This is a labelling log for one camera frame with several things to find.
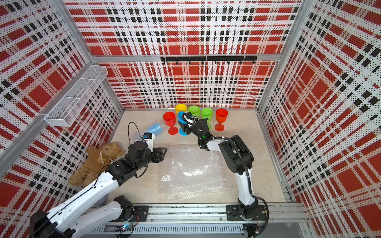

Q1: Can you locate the green circuit board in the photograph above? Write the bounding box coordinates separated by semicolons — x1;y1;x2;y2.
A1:
114;223;135;235

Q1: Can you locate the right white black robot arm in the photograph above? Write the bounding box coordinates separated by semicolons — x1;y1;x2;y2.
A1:
179;112;269;222

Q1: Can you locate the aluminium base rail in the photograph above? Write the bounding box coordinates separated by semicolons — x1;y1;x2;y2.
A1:
86;203;314;238

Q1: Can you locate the green glass bundle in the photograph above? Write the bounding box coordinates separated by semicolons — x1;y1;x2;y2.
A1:
200;108;213;130

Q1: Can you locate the brown teddy bear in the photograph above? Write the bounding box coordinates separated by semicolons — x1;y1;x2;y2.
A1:
68;142;125;188

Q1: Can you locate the yellow plastic wine glass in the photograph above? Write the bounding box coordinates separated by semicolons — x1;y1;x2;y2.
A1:
175;104;188;114

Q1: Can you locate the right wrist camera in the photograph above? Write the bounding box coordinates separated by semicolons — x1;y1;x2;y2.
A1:
183;112;197;125

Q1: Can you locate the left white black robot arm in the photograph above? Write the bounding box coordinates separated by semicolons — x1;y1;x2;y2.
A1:
29;140;168;238

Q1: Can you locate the white wire mesh basket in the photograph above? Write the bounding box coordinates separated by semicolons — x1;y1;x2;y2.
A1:
44;65;108;127

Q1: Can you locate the red plastic wine glass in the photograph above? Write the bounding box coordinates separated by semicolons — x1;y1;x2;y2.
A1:
215;108;228;131

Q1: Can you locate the light blue glass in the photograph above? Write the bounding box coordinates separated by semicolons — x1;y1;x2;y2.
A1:
178;112;187;136

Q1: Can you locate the black wall hook rail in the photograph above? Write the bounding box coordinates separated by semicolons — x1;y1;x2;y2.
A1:
160;56;258;63

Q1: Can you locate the red glass bundle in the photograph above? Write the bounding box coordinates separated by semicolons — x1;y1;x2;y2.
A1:
163;112;179;135

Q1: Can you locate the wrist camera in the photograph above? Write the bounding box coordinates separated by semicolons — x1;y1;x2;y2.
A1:
143;132;155;152
183;112;197;125

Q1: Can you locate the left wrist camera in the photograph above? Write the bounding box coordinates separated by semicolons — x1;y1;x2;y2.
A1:
143;132;155;152

